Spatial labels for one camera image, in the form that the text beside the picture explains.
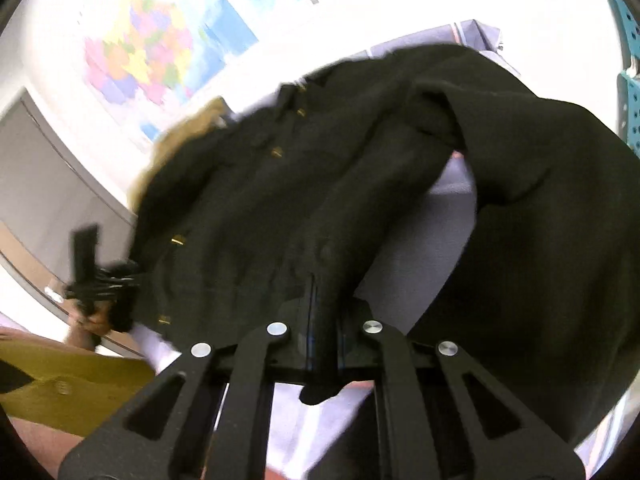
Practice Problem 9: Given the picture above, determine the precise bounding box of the grey wardrobe door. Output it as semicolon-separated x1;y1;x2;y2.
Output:
1;91;132;318

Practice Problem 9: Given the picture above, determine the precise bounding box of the colourful wall map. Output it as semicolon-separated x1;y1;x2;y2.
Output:
81;0;296;142

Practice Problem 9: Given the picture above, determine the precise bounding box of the teal perforated storage basket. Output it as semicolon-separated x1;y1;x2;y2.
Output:
608;0;640;156

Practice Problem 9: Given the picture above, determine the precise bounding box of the black button-up coat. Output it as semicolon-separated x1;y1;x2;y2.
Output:
106;43;640;449

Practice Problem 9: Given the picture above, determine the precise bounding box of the person's left hand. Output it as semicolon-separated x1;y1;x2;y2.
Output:
65;301;112;351

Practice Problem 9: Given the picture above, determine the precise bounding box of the mustard yellow garment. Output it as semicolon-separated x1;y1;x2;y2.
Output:
0;96;231;438

